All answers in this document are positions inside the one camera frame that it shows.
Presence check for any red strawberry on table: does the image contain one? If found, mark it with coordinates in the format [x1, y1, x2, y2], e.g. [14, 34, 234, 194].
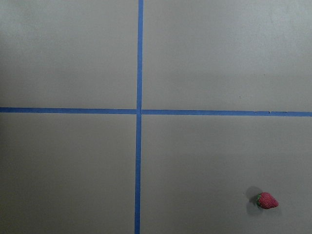
[256, 192, 279, 210]

